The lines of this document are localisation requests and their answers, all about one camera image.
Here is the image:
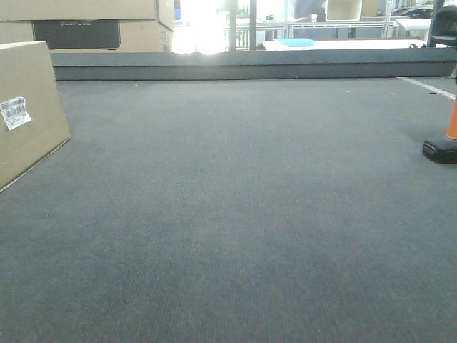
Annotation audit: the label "dark conveyor side rail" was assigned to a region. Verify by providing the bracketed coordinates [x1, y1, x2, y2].
[51, 48, 456, 81]

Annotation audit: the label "metal workbench table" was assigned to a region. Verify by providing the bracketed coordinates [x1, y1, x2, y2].
[288, 21, 398, 39]

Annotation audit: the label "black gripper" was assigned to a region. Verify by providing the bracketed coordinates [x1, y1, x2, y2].
[428, 6, 456, 47]

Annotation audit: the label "blue foam sheet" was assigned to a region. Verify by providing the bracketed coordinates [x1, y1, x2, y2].
[274, 38, 316, 49]

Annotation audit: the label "large stacked cardboard boxes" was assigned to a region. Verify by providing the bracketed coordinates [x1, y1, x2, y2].
[1, 0, 175, 53]

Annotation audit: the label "brown cardboard package with label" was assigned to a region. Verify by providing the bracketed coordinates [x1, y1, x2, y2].
[1, 41, 71, 189]

